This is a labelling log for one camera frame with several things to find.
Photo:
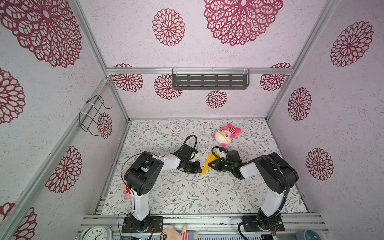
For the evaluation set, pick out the white analog alarm clock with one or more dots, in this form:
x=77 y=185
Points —
x=97 y=233

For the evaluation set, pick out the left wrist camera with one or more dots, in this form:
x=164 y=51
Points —
x=186 y=152

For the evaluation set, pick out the teal round clock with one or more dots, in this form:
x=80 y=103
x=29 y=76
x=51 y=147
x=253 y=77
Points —
x=308 y=235

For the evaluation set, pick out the dark grey wall shelf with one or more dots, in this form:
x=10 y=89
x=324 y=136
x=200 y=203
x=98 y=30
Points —
x=189 y=81

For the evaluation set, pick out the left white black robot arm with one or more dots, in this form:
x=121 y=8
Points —
x=142 y=175

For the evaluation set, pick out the pink white plush toy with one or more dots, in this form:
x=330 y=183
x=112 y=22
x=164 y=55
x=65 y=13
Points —
x=225 y=135

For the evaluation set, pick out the pink doll red dotted dress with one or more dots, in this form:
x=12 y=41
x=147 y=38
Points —
x=123 y=186

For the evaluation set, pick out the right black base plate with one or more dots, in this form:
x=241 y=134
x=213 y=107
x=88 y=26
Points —
x=256 y=224

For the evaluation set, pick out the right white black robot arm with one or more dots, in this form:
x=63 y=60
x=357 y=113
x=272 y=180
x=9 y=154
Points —
x=277 y=174

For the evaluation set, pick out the black wire wall rack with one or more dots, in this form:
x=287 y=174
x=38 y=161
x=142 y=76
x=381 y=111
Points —
x=96 y=121

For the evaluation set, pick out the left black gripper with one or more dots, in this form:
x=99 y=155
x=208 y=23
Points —
x=196 y=169

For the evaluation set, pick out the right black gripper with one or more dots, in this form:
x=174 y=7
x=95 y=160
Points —
x=217 y=166

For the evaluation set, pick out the yellow square paper sheet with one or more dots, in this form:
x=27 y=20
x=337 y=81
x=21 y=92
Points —
x=212 y=157

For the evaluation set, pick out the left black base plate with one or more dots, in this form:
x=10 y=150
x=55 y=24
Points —
x=150 y=224

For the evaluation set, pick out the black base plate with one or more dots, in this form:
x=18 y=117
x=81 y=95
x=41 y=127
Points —
x=256 y=224
x=150 y=224

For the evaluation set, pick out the pig plush striped shirt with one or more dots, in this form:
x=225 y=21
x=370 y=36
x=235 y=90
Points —
x=169 y=233

